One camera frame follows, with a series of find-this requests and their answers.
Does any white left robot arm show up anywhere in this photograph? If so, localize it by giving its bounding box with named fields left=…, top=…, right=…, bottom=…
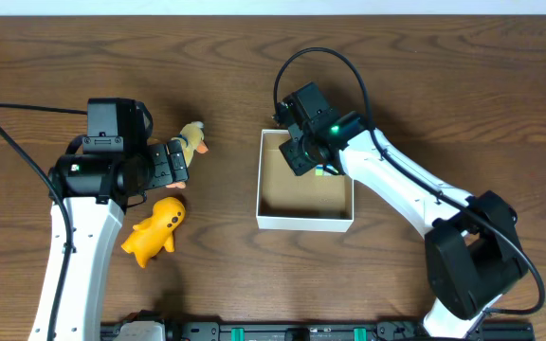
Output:
left=29, top=135, right=189, bottom=340

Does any orange rubber dog toy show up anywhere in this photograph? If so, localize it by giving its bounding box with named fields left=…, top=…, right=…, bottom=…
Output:
left=121, top=197, right=186, bottom=268

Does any white cardboard box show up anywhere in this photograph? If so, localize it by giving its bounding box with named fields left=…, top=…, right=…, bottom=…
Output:
left=256, top=129, right=355, bottom=233

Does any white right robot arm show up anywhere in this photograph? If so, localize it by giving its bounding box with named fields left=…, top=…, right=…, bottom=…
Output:
left=274, top=107, right=532, bottom=339

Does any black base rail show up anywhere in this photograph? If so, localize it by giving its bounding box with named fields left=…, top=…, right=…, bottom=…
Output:
left=100, top=310, right=536, bottom=341

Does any colourful puzzle cube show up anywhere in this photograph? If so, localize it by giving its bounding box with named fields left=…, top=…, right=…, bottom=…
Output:
left=315, top=164, right=341, bottom=176

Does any yellow plush duck toy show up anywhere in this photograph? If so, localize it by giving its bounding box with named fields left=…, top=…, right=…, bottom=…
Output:
left=172, top=121, right=209, bottom=168

